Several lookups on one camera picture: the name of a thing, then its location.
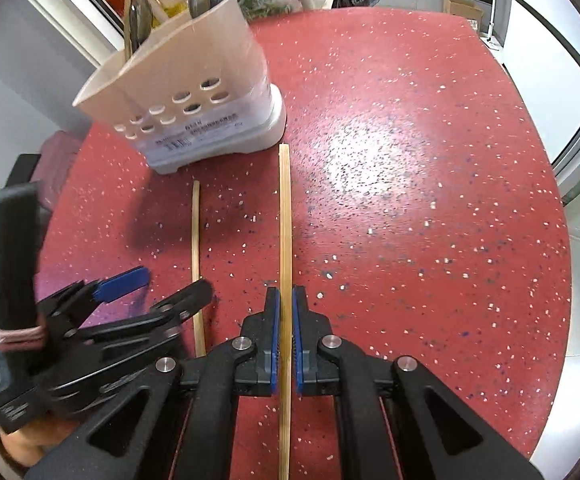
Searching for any cardboard box on floor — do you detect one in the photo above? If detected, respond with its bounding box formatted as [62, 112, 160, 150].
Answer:
[443, 0, 484, 32]

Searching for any dark brown plastic spoon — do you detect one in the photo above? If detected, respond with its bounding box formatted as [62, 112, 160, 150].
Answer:
[129, 0, 153, 53]

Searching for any black camera box with band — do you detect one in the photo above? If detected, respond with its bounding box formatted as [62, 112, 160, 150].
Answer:
[0, 181, 46, 351]

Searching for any beige utensil holder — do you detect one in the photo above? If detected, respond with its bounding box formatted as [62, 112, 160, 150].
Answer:
[73, 0, 287, 174]

